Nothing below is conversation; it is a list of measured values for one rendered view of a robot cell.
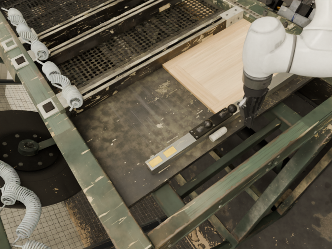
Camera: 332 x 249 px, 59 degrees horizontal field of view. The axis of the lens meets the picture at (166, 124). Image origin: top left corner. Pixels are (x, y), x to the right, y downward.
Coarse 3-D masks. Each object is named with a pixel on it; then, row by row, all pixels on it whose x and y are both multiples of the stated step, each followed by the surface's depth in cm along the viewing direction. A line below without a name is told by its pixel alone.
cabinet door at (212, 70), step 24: (240, 24) 163; (192, 48) 156; (216, 48) 154; (240, 48) 152; (168, 72) 149; (192, 72) 146; (216, 72) 144; (240, 72) 142; (216, 96) 135; (240, 96) 133
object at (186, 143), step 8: (272, 80) 133; (280, 80) 133; (288, 80) 135; (272, 88) 131; (232, 120) 127; (216, 128) 123; (184, 136) 121; (192, 136) 120; (208, 136) 123; (176, 144) 119; (184, 144) 118; (192, 144) 119; (160, 152) 118; (176, 152) 117; (184, 152) 120; (168, 160) 116; (152, 168) 114; (160, 168) 116
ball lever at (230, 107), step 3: (231, 105) 112; (234, 105) 112; (228, 108) 113; (231, 108) 112; (234, 108) 112; (228, 111) 113; (231, 111) 112; (234, 111) 112; (219, 114) 123; (222, 114) 122; (225, 114) 121; (222, 117) 123
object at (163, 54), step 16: (224, 16) 160; (240, 16) 164; (192, 32) 155; (208, 32) 157; (160, 48) 151; (176, 48) 150; (144, 64) 145; (160, 64) 150; (48, 80) 121; (64, 80) 128; (112, 80) 141; (128, 80) 144; (96, 96) 139; (48, 112) 128; (80, 112) 139
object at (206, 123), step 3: (207, 120) 109; (210, 120) 110; (204, 123) 110; (207, 123) 109; (210, 123) 109; (201, 126) 120; (204, 126) 110; (207, 126) 109; (210, 126) 109; (198, 129) 119; (201, 129) 118
